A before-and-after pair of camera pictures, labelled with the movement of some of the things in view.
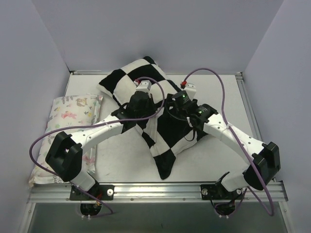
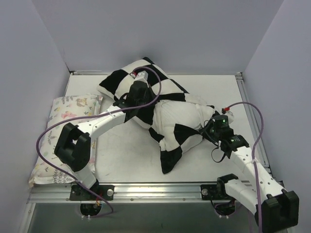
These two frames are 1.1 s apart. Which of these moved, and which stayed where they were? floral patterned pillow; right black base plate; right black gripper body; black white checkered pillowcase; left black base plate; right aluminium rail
Moved: right black gripper body; black white checkered pillowcase
Stayed: right black base plate; floral patterned pillow; left black base plate; right aluminium rail
